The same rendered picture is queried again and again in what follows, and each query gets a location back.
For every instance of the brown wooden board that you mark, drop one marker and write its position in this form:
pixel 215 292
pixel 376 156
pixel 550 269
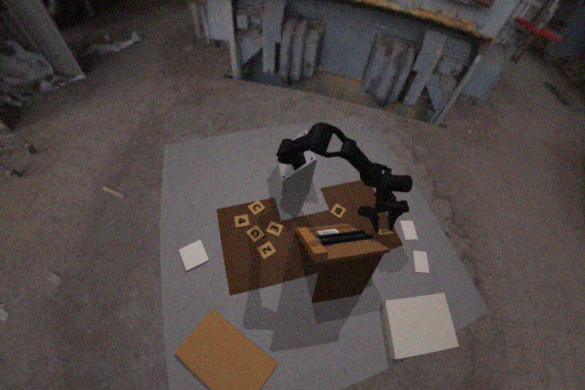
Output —
pixel 347 259

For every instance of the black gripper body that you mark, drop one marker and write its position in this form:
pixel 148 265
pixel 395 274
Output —
pixel 367 211

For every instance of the tan flat rectangular board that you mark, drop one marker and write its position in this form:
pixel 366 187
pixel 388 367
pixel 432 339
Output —
pixel 223 358

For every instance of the white paper ticket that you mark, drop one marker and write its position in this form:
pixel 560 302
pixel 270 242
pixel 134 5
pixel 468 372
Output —
pixel 333 230

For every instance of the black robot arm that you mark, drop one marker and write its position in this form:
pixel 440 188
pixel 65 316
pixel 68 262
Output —
pixel 317 141

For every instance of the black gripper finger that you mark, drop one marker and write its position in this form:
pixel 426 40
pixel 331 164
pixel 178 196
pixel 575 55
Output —
pixel 375 222
pixel 391 221

